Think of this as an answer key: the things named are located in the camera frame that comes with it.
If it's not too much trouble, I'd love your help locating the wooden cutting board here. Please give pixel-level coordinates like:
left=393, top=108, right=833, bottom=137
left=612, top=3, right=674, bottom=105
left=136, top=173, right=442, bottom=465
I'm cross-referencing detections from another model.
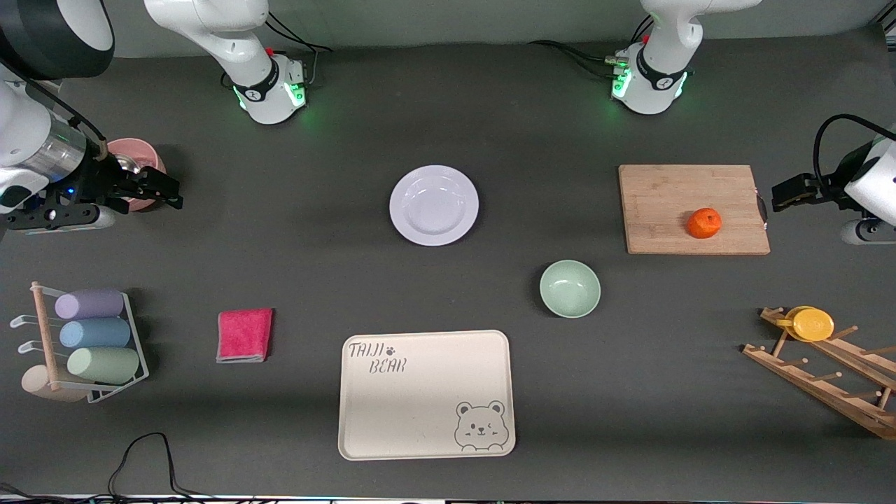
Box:
left=618, top=164, right=771, bottom=256

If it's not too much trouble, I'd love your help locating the black cable at table edge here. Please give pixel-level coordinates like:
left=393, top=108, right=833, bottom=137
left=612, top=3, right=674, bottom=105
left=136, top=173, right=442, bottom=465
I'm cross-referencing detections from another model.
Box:
left=0, top=432, right=281, bottom=504

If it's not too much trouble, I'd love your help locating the metal scoop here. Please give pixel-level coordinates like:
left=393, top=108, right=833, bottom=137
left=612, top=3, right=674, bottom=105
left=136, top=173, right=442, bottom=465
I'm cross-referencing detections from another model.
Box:
left=112, top=155, right=159, bottom=176

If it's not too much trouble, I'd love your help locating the pink bowl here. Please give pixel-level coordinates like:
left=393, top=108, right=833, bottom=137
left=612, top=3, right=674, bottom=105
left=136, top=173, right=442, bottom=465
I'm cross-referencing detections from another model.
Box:
left=105, top=138, right=167, bottom=212

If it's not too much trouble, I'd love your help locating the white wire cup rack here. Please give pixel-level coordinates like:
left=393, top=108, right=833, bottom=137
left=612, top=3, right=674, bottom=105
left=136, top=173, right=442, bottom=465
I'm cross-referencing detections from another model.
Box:
left=10, top=281, right=150, bottom=405

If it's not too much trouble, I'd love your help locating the beige cup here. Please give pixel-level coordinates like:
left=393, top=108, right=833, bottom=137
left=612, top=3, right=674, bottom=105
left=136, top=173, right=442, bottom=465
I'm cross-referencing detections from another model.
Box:
left=21, top=365, right=88, bottom=403

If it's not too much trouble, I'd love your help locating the green cup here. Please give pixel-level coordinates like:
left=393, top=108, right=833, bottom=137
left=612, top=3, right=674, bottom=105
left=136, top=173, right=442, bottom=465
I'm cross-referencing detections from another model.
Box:
left=66, top=346, right=141, bottom=385

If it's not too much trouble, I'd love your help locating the beige bear print tray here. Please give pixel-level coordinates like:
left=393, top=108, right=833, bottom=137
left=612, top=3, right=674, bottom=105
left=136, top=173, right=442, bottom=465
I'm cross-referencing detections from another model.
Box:
left=338, top=330, right=517, bottom=461

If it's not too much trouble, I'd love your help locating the black right arm base cable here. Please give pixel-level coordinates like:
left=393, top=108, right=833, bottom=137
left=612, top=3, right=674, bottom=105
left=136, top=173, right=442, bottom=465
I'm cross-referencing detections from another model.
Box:
left=265, top=10, right=333, bottom=88

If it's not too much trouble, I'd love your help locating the light green bowl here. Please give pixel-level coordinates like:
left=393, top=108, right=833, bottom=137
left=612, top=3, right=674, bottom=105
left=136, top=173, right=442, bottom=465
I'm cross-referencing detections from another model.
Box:
left=539, top=260, right=602, bottom=319

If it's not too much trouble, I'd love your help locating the purple cup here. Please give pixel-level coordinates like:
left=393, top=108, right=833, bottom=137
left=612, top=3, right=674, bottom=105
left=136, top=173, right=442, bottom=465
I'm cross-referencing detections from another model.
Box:
left=55, top=289, right=125, bottom=321

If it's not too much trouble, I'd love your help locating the black left arm base cable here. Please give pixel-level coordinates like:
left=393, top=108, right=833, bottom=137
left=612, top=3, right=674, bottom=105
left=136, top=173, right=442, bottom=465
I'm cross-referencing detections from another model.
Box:
left=528, top=14, right=655, bottom=81

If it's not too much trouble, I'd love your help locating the blue cup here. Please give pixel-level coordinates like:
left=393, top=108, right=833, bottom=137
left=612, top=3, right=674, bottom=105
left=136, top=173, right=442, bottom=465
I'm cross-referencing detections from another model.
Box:
left=59, top=318, right=132, bottom=350

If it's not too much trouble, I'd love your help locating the yellow mug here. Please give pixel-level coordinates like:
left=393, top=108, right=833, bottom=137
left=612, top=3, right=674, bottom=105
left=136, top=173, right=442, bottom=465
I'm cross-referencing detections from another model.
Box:
left=776, top=306, right=835, bottom=342

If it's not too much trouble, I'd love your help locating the white round plate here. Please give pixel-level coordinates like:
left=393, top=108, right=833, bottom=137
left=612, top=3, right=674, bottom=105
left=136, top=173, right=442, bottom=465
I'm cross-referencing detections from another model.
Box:
left=389, top=164, right=480, bottom=247

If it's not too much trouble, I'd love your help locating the black arm base cable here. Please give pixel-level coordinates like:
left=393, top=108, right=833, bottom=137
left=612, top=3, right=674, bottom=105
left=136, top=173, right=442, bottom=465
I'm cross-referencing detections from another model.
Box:
left=528, top=14, right=655, bottom=81
left=265, top=10, right=333, bottom=88

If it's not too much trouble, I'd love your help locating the wooden peg mug rack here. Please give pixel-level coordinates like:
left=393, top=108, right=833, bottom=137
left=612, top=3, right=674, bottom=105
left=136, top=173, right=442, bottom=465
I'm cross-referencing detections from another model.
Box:
left=742, top=307, right=896, bottom=441

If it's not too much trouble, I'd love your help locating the pink folded cloth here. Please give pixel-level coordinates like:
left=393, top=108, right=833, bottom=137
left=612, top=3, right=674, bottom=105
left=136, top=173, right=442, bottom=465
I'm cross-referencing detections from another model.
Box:
left=216, top=308, right=274, bottom=364

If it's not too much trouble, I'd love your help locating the orange fruit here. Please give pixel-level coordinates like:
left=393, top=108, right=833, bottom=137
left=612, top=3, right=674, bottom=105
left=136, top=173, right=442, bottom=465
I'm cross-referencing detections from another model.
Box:
left=686, top=207, right=722, bottom=240

